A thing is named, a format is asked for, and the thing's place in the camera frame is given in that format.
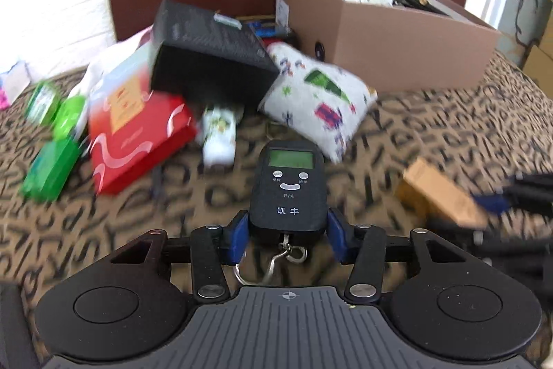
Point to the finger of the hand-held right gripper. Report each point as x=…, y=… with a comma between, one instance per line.
x=466, y=234
x=492, y=201

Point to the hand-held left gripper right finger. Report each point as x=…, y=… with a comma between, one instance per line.
x=337, y=235

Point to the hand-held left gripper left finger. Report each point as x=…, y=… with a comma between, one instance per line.
x=237, y=235

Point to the small tan carton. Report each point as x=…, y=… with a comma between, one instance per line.
x=436, y=189

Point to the black digital scale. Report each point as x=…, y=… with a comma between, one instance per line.
x=287, y=187

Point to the tan cardboard box container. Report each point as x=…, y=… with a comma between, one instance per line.
x=410, y=44

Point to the white patterned pouch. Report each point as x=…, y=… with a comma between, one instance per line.
x=218, y=140

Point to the patterned brown blanket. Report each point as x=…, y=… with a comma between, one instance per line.
x=389, y=127

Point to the red gift box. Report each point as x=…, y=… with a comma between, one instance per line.
x=142, y=144

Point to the white printed small pillow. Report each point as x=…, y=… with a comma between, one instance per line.
x=311, y=105

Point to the brown carton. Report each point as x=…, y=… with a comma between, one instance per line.
x=540, y=64

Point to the black product box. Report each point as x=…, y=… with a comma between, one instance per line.
x=207, y=53

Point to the green packet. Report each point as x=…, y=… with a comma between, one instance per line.
x=69, y=118
x=49, y=170
x=41, y=103

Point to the blue flat packet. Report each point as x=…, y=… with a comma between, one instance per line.
x=268, y=32

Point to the black glossy item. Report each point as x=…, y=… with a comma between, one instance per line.
x=414, y=1

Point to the black gold-trimmed box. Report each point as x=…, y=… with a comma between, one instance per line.
x=259, y=18

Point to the dark flat object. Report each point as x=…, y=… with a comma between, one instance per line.
x=15, y=330

